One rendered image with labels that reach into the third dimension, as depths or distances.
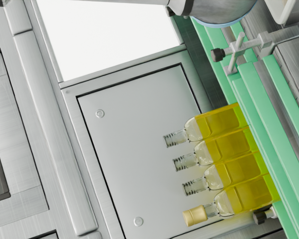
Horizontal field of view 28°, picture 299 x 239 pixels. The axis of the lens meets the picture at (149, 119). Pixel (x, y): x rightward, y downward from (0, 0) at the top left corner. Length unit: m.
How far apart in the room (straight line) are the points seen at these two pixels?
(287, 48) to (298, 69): 0.05
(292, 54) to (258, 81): 0.09
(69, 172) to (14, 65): 0.33
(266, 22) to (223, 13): 0.43
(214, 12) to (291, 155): 0.36
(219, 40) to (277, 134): 0.29
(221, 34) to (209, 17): 0.39
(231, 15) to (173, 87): 0.54
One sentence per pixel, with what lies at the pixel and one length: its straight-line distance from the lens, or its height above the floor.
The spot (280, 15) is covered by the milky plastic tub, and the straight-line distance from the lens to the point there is 1.32.
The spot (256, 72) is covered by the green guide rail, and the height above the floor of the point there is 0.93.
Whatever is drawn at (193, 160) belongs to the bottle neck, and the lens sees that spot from 1.28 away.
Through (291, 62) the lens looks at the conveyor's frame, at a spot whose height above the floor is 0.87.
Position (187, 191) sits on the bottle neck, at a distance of 1.26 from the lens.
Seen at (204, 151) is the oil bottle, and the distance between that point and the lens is 1.27.
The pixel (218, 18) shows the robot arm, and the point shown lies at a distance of 0.99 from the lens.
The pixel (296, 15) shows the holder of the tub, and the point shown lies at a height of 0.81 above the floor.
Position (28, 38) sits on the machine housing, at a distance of 1.58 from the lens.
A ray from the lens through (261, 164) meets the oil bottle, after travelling 1.28.
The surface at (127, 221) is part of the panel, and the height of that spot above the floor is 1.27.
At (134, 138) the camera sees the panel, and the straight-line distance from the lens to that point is 1.44.
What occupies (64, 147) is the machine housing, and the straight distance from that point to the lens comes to 1.44.
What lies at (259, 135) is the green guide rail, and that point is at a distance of 1.27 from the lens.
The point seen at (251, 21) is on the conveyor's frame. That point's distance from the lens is 1.38.
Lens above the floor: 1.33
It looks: 8 degrees down
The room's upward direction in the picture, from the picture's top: 108 degrees counter-clockwise
